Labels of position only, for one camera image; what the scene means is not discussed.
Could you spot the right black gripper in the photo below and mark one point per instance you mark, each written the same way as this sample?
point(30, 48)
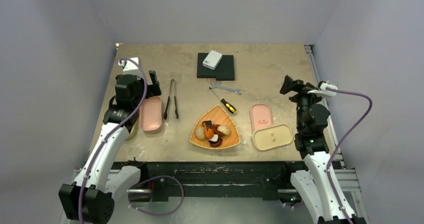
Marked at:
point(290, 85)

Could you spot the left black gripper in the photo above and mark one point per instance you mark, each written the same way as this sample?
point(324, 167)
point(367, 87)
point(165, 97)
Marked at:
point(153, 89)

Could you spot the beige steamed bun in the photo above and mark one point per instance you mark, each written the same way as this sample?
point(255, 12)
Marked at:
point(224, 129)
point(200, 133)

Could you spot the orange fried chicken piece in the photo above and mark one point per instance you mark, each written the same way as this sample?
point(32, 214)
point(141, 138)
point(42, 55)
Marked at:
point(208, 133)

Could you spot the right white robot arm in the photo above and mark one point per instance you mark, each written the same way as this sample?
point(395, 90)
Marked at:
point(318, 186)

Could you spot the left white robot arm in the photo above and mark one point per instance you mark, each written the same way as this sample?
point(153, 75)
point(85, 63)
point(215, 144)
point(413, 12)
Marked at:
point(90, 197)

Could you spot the pink lunch box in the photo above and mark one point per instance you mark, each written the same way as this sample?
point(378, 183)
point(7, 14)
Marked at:
point(150, 115)

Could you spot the pink lunch box lid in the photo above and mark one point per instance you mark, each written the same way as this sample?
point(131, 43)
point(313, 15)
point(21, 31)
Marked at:
point(260, 117)

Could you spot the beige lunch box lid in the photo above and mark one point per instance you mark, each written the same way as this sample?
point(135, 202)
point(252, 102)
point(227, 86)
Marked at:
point(272, 137)

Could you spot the beige lunch box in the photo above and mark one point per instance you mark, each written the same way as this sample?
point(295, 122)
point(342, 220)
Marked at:
point(133, 131)

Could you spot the white small box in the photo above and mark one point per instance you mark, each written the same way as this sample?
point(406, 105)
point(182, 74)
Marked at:
point(212, 60)

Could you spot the yellow black screwdriver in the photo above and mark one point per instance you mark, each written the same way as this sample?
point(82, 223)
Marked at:
point(227, 105)

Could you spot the silver wrench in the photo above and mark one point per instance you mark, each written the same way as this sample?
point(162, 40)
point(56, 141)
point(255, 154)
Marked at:
point(235, 91)

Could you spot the black foam block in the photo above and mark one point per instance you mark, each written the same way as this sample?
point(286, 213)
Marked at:
point(225, 70)

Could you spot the dark red sausage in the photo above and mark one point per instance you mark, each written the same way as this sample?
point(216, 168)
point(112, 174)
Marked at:
point(214, 128)

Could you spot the woven bamboo basket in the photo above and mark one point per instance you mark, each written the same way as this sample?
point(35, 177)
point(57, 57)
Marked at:
point(217, 115)

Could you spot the dark red round food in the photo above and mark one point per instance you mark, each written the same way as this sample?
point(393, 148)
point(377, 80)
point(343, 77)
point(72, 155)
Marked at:
point(217, 143)

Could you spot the white black sushi piece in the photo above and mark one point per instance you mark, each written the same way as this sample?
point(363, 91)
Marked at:
point(214, 138)

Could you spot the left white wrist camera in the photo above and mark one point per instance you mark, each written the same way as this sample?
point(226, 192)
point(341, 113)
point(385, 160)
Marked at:
point(129, 68)

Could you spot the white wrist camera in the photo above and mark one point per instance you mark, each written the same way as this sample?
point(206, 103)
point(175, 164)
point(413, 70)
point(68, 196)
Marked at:
point(325, 89)
point(129, 68)

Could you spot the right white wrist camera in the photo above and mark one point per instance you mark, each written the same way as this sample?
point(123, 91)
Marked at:
point(325, 89)

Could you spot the aluminium rail right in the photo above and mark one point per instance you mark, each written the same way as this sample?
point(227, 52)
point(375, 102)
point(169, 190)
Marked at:
point(331, 129)

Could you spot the black table front frame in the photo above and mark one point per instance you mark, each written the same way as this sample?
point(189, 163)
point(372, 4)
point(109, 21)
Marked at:
point(268, 180)

